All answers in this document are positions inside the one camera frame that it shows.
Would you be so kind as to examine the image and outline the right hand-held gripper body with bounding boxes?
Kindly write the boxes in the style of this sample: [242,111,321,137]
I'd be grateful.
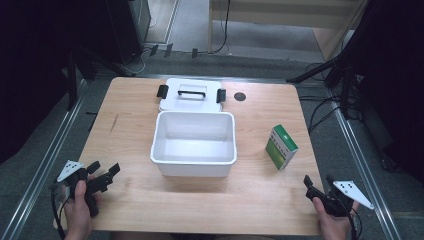
[305,180,375,218]

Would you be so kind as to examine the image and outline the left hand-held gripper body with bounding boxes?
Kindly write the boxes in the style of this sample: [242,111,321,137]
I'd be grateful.
[56,160,113,218]

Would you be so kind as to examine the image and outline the green and white carton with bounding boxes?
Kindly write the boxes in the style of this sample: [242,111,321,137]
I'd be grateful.
[264,124,300,171]

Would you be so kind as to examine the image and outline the white plastic storage box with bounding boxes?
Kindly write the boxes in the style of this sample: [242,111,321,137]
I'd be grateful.
[149,110,238,178]

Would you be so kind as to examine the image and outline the person's right hand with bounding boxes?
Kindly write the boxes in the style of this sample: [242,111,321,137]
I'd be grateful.
[312,196,361,232]

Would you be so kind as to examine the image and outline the person's left hand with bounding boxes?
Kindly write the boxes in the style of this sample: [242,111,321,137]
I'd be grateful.
[62,175,101,230]

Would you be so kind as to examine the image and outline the black metal stand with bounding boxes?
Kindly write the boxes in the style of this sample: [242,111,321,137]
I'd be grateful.
[64,46,98,113]

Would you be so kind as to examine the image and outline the black tripod stand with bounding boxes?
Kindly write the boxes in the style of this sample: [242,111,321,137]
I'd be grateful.
[285,49,355,118]

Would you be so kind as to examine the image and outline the black curtain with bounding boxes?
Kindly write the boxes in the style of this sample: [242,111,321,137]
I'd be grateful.
[0,0,113,165]
[338,0,424,185]

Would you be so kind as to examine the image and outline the black computer tower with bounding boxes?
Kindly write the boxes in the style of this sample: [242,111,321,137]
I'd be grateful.
[105,0,152,66]

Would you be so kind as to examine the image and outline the light wooden furniture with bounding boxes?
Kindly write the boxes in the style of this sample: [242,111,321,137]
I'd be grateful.
[207,0,369,62]

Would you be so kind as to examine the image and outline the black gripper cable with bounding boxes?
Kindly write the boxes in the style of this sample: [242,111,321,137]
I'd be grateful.
[49,182,73,240]
[344,205,364,240]

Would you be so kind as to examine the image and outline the metal floor rail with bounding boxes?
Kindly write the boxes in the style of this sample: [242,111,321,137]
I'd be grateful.
[328,89,403,240]
[0,78,90,240]

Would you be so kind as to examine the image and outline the black floor cables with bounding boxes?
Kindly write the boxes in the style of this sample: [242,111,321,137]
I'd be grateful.
[297,61,363,135]

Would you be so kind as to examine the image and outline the white lid with black handle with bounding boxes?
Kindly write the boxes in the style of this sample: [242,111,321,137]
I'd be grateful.
[156,77,227,114]

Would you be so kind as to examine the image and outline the white floor cable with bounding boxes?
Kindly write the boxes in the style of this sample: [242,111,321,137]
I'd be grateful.
[131,14,158,75]

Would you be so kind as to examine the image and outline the black hanging cable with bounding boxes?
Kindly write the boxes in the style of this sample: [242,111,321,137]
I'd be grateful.
[212,0,232,55]

